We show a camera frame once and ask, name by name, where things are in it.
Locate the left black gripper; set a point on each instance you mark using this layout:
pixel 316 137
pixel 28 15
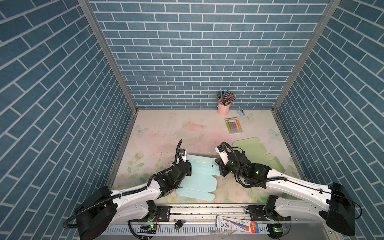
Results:
pixel 189 172

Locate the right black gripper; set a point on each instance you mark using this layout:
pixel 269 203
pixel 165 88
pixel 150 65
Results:
pixel 219 162

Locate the light blue paper box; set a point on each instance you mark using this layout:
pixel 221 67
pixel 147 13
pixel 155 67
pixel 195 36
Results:
pixel 202 182

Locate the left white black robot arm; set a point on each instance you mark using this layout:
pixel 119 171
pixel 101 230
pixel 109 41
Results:
pixel 106 208

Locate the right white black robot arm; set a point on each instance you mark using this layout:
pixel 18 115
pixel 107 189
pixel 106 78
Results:
pixel 331 205

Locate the light green flat paper box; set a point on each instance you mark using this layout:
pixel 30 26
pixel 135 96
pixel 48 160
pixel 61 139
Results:
pixel 256 152

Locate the pack of coloured markers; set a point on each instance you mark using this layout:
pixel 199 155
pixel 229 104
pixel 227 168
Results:
pixel 233 125

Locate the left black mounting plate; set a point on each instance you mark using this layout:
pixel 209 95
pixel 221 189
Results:
pixel 161 215

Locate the black mounting plate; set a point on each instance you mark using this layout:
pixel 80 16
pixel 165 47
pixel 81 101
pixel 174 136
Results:
pixel 161 215
pixel 258 211

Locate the small black knob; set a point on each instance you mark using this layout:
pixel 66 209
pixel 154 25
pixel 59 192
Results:
pixel 178 224

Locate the pink pencil cup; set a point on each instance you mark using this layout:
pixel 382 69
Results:
pixel 223 110

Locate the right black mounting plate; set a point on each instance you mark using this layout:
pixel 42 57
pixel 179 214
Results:
pixel 258 211

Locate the white red blue package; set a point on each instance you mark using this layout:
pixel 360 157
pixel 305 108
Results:
pixel 232 224

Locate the left green circuit board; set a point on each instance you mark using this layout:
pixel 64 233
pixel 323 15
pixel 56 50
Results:
pixel 147 229

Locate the coloured pencils bundle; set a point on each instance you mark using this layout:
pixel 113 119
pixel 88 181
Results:
pixel 225 98

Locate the right green lit device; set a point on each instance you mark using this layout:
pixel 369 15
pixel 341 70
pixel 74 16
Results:
pixel 276 231

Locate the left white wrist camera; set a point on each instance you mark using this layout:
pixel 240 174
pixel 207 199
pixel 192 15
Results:
pixel 182 156

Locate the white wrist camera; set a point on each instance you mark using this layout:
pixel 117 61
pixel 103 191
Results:
pixel 182 156
pixel 222 153

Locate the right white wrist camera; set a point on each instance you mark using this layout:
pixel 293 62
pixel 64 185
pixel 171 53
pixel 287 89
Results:
pixel 222 153

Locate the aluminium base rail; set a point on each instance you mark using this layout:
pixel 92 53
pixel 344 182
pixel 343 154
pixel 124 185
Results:
pixel 203 213

